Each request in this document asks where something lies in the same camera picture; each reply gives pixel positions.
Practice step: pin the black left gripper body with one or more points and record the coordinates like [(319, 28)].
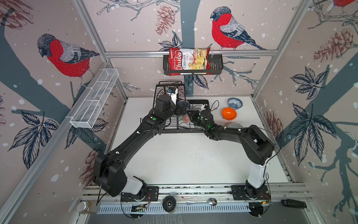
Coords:
[(178, 110)]

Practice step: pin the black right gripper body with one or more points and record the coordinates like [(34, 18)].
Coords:
[(196, 119)]

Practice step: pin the red orange patterned bowl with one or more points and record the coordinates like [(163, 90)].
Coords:
[(186, 119)]

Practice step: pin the black wire dish rack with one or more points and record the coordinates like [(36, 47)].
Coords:
[(180, 121)]

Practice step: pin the green patterned bowl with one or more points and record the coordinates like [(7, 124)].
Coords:
[(235, 125)]

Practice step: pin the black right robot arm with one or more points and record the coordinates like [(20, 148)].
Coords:
[(257, 146)]

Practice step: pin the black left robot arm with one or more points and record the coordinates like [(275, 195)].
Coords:
[(109, 170)]

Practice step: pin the orange plastic bowl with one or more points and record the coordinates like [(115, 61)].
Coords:
[(229, 113)]

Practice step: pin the blue floral white bowl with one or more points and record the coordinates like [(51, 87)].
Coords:
[(234, 103)]

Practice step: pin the red cassava chips bag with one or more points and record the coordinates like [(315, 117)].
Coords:
[(181, 59)]

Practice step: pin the metal spoon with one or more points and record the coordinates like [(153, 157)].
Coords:
[(211, 201)]

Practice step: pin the black round tape roll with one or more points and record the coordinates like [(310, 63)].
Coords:
[(169, 204)]

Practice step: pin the black remote device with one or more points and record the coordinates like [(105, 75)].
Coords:
[(294, 203)]

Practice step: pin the glass jar metal lid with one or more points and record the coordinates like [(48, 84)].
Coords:
[(87, 207)]

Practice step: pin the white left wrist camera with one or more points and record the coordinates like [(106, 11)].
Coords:
[(173, 93)]

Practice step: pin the dark wall shelf basket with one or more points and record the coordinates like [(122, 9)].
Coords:
[(210, 65)]

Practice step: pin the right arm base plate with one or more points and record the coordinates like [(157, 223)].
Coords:
[(242, 192)]

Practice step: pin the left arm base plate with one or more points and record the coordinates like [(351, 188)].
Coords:
[(146, 194)]

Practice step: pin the white wire mesh basket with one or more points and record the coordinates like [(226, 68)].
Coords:
[(91, 107)]

